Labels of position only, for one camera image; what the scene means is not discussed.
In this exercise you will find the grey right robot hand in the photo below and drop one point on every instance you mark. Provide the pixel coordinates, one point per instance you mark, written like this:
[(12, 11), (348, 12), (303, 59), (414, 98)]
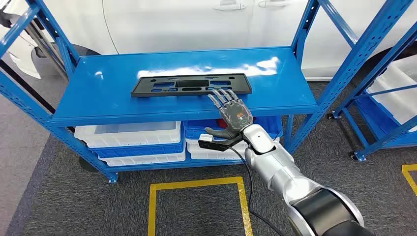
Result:
[(236, 114)]

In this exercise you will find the black plastic plate bracket part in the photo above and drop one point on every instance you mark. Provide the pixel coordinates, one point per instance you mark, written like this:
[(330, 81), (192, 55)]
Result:
[(146, 88)]

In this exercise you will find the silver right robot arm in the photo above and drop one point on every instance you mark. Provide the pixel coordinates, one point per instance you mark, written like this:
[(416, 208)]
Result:
[(280, 166)]

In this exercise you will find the large blue metal shelf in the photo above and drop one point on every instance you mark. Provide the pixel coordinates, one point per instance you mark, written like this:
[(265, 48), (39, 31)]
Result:
[(97, 91)]

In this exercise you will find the yellow floor tape square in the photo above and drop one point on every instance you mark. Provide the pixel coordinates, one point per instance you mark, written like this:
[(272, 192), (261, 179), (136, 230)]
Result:
[(195, 184), (410, 167)]

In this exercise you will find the white car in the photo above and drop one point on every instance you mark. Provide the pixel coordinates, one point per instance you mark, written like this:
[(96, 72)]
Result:
[(179, 26)]

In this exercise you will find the blue wheeled metal rack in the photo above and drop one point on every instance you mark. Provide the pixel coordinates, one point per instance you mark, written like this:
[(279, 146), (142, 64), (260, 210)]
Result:
[(374, 75)]

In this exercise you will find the grey stand with black base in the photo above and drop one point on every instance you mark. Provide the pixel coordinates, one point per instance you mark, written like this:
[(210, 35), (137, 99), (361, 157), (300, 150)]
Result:
[(88, 164)]

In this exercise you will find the large white plastic bin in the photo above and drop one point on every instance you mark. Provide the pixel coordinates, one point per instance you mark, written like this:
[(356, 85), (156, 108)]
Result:
[(397, 97)]

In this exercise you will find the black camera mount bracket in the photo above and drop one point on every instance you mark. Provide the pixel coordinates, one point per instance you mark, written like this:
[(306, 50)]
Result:
[(218, 146)]

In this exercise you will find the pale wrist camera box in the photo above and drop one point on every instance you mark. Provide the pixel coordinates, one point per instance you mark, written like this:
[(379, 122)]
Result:
[(206, 137)]

